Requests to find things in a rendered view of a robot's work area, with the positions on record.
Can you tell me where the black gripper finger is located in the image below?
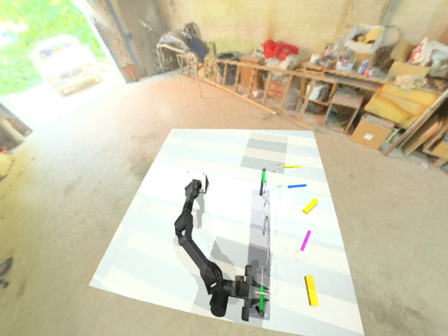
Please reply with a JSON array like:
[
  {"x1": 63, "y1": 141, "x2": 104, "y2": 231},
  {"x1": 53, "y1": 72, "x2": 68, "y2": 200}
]
[
  {"x1": 250, "y1": 299, "x2": 269, "y2": 308},
  {"x1": 252, "y1": 277, "x2": 269, "y2": 290}
]

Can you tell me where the yellow rectangular block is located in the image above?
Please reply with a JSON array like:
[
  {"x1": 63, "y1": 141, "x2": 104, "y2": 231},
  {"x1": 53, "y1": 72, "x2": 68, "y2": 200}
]
[
  {"x1": 302, "y1": 198, "x2": 318, "y2": 215},
  {"x1": 304, "y1": 276, "x2": 318, "y2": 306}
]

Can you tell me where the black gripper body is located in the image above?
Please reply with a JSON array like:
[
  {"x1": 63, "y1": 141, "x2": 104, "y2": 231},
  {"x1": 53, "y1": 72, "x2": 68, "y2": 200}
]
[{"x1": 229, "y1": 265, "x2": 252, "y2": 321}]

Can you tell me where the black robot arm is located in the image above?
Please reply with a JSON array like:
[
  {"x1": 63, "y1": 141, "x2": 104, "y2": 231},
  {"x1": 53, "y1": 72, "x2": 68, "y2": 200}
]
[{"x1": 174, "y1": 179, "x2": 248, "y2": 317}]

